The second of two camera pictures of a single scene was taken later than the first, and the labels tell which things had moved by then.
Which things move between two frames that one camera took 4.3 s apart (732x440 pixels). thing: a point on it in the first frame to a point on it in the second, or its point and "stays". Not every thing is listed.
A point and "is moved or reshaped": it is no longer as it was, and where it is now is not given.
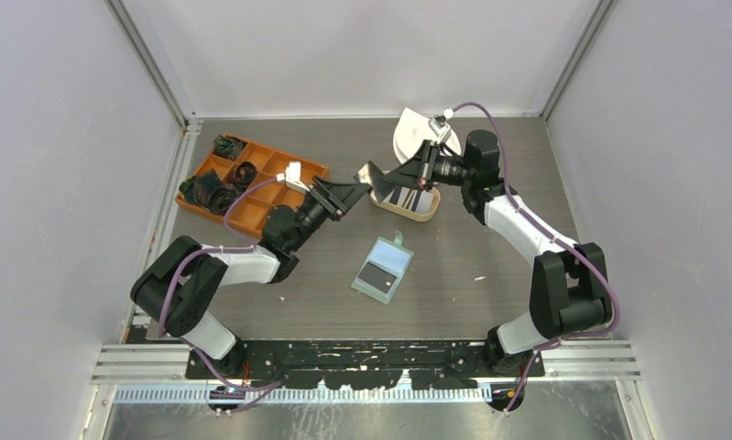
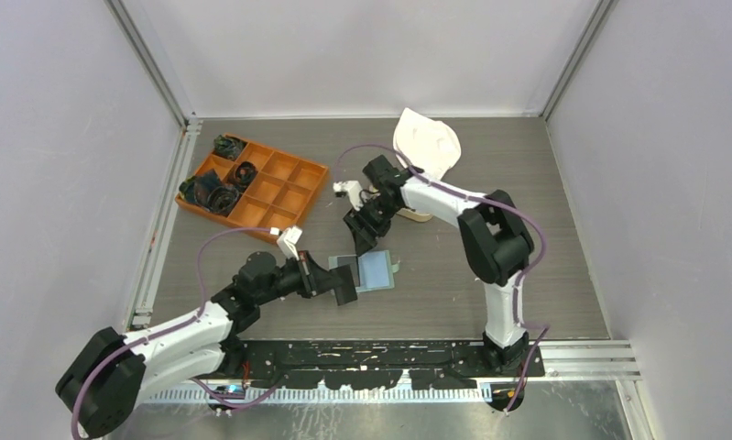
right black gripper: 420,171 to 366,238
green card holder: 383,269 is moved or reshaped
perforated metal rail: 299,395 stays
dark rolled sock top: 228,147 stays
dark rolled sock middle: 244,173 stays
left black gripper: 335,199 to 314,279
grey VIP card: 377,278 to 353,262
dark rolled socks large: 207,191 stays
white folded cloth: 412,128 stays
